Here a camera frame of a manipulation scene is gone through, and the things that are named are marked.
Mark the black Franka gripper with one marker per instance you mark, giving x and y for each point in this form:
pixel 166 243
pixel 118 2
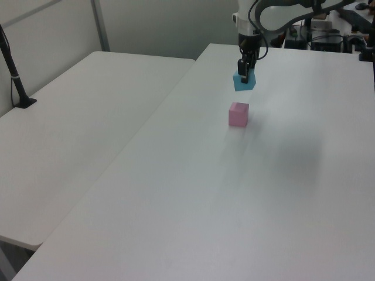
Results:
pixel 249 45

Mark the blue foam cube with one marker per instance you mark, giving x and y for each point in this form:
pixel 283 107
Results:
pixel 250 83

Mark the black clamp camera stand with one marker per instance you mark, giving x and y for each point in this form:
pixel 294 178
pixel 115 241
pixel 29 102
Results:
pixel 367 49

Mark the pink foam cube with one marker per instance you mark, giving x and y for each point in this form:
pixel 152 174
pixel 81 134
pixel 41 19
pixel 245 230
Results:
pixel 238 115

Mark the white side table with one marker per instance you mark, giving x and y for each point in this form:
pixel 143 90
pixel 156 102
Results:
pixel 73 131

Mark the black camera pole with base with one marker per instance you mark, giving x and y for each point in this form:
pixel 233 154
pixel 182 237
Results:
pixel 16 82

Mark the black equipment box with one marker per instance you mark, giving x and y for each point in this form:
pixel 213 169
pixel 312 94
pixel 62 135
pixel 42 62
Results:
pixel 326 43

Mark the cluttered background desk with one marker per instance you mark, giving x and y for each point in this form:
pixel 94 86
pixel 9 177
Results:
pixel 359 17

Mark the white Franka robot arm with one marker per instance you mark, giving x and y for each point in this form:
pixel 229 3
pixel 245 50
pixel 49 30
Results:
pixel 274 16

